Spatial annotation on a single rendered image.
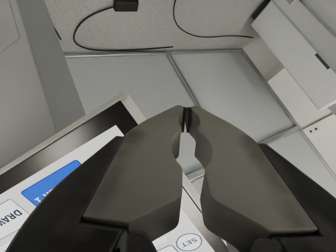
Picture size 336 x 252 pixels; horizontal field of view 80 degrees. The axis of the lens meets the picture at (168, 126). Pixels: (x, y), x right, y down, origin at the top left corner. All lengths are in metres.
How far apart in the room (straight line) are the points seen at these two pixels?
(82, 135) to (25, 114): 0.26
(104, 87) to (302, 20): 1.24
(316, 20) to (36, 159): 0.31
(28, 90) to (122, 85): 0.96
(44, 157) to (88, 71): 1.18
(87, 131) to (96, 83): 1.14
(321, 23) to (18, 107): 0.50
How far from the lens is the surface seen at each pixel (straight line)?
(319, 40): 0.22
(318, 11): 0.23
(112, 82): 1.41
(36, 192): 0.32
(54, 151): 0.28
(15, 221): 0.37
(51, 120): 0.45
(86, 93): 1.33
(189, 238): 0.36
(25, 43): 0.58
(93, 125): 0.24
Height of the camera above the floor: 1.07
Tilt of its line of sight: 18 degrees down
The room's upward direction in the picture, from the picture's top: 153 degrees clockwise
